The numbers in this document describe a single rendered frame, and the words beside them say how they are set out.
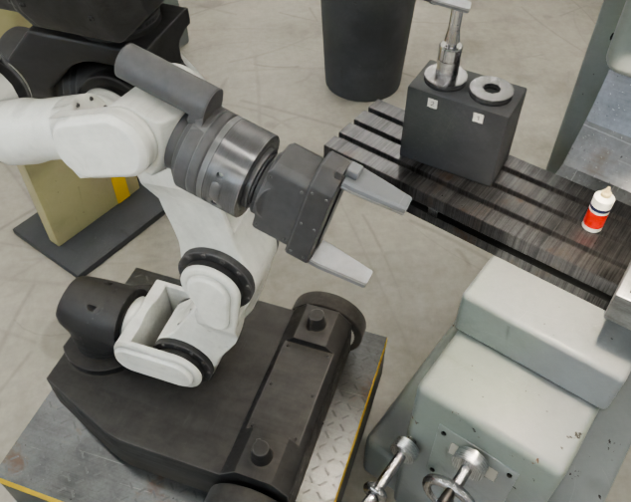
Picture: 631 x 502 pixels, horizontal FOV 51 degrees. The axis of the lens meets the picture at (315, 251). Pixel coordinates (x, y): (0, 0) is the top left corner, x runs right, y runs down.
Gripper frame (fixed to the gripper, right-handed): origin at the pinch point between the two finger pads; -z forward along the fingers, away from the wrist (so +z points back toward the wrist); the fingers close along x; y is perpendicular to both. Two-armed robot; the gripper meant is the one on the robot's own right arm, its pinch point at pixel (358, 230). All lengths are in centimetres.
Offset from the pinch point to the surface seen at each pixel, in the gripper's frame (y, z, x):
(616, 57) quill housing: 61, -21, 1
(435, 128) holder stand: 77, -1, -35
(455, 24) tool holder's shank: 80, 5, -14
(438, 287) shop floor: 133, -28, -129
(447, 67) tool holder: 80, 3, -22
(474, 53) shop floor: 294, 2, -118
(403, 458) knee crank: 35, -29, -86
